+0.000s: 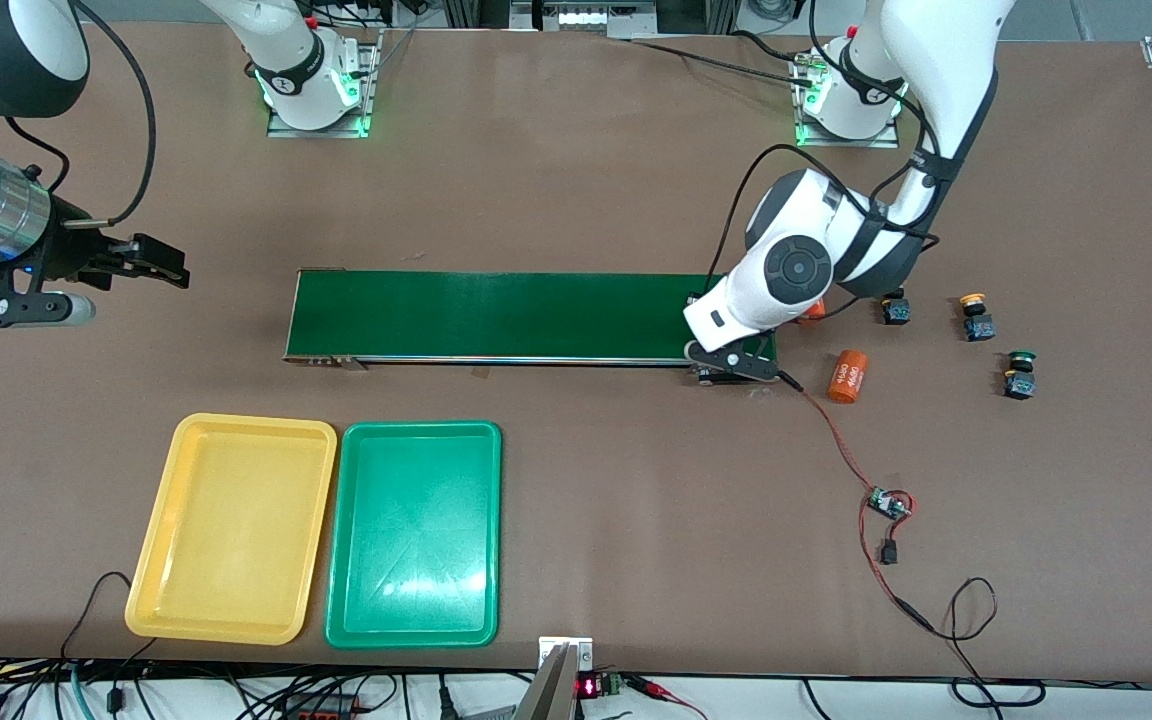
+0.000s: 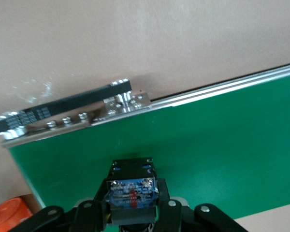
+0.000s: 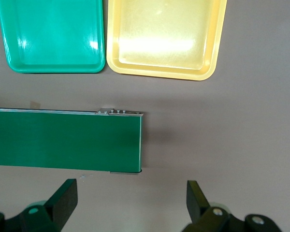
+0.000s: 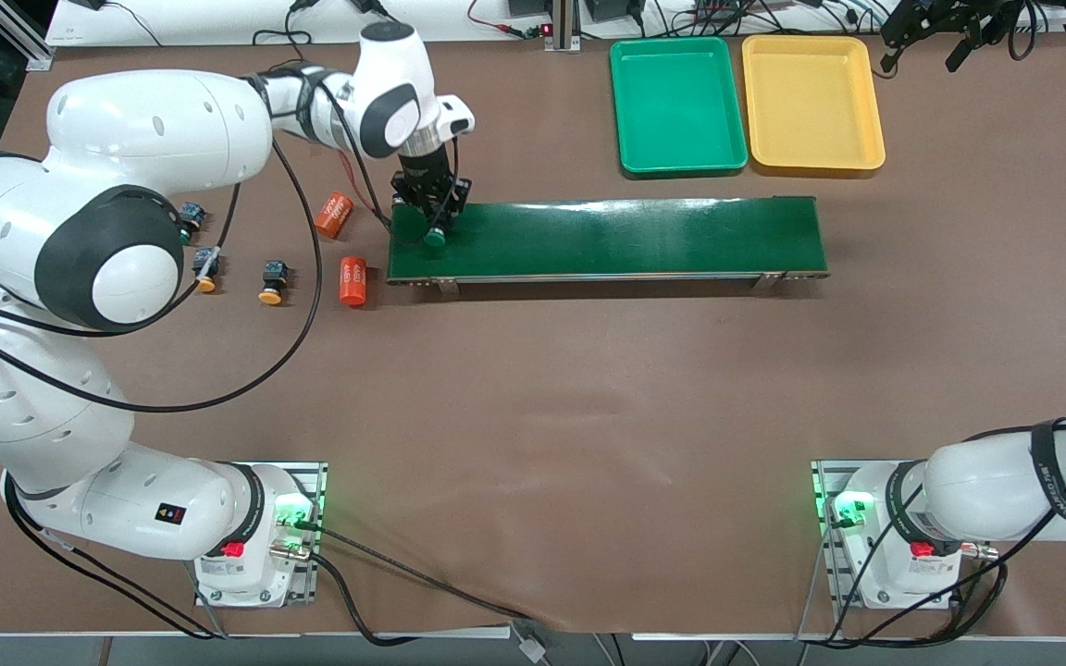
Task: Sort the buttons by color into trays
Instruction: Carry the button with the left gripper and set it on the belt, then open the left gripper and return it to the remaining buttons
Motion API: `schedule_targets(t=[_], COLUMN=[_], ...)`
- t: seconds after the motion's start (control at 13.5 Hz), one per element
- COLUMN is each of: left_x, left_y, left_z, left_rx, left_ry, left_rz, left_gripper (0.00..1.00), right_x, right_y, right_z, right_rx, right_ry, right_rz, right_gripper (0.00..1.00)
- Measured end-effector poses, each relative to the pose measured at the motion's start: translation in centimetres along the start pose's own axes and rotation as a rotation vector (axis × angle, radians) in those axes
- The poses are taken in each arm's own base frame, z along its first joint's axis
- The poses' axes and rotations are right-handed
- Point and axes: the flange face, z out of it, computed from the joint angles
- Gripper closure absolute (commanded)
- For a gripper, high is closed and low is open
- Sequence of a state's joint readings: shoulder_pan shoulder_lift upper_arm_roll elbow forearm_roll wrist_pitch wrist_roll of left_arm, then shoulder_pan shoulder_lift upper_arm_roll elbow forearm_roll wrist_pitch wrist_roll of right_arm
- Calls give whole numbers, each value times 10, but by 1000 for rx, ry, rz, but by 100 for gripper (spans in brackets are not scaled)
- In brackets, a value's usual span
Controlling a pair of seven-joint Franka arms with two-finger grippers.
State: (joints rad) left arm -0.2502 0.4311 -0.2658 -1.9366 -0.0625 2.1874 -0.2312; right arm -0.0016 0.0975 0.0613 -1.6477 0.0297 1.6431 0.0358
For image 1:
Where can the green plastic tray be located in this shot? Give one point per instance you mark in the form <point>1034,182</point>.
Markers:
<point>416,580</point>

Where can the yellow plastic tray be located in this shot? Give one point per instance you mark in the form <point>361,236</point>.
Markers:
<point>236,530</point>

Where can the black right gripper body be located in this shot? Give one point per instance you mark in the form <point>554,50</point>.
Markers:
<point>69,250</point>

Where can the green push button switch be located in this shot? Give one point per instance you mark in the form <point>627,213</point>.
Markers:
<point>1019,384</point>

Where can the yellow push button switch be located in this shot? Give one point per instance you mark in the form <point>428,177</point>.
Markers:
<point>897,312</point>
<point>979,327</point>

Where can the green conveyor belt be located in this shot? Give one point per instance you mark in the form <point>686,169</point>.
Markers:
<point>536,315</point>

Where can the metal frame with light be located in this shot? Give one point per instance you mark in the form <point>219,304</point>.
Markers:
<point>586,18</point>

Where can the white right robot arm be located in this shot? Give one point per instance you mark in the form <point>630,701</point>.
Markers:
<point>296,70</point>

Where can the orange 4680 cylinder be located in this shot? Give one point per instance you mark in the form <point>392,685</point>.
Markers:
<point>814,312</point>
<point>847,377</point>

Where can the red connector block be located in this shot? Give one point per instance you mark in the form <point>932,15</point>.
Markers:
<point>321,712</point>

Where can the small green circuit board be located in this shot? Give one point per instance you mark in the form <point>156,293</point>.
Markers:
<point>886,503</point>

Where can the grey metal camera mount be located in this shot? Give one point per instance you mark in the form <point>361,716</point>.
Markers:
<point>551,690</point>

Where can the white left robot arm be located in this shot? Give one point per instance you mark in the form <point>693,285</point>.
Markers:
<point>796,270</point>

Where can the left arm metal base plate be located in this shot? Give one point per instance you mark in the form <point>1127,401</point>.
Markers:
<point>811,141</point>

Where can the small black connector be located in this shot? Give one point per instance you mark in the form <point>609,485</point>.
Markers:
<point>888,553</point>

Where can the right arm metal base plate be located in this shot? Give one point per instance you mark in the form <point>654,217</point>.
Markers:
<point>276,132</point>

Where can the red digit display module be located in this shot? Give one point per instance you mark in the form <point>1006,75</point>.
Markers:
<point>588,687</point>

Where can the red clip lead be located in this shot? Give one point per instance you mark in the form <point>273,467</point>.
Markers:
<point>656,688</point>

